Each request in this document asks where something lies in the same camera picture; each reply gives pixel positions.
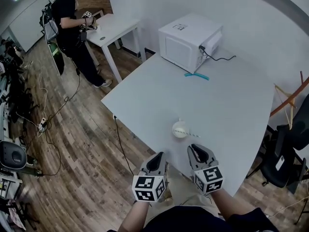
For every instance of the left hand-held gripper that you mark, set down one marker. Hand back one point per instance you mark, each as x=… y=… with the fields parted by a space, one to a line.
x=144 y=185

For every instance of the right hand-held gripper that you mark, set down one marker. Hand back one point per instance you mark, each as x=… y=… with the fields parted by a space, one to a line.
x=210 y=178

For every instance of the white cup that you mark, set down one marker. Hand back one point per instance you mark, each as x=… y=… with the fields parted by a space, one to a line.
x=181 y=124

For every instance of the person's right forearm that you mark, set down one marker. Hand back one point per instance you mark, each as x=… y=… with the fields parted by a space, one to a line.
x=222 y=202

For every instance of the person's left forearm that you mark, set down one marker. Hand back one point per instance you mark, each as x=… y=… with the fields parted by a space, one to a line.
x=135 y=214

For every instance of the person's beige trousers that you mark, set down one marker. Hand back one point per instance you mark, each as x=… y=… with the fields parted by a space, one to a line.
x=183 y=192

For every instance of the person's dark shirt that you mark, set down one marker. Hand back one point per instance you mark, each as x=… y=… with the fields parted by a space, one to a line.
x=205 y=221

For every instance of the teal plastic comb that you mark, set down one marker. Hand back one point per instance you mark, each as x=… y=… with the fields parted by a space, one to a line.
x=198 y=75

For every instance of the black office chair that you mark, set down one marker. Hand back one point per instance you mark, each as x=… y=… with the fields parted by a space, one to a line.
x=287 y=141
x=18 y=91

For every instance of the wooden coat rack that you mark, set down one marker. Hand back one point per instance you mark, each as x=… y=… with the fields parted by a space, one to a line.
x=280 y=107

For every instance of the white microwave oven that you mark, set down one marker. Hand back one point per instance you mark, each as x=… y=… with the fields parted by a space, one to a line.
x=178 y=47

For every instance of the white power strip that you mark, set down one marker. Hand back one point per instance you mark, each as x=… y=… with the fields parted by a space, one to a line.
x=43 y=124

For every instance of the round grey lid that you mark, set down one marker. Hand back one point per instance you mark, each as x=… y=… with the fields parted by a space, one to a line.
x=102 y=38

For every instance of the black round seat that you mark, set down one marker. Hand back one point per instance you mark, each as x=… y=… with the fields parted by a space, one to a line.
x=12 y=156

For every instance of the green black bag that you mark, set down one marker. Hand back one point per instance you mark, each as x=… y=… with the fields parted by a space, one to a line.
x=58 y=57

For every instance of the small white table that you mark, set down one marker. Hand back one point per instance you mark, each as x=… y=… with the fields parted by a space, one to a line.
x=113 y=25

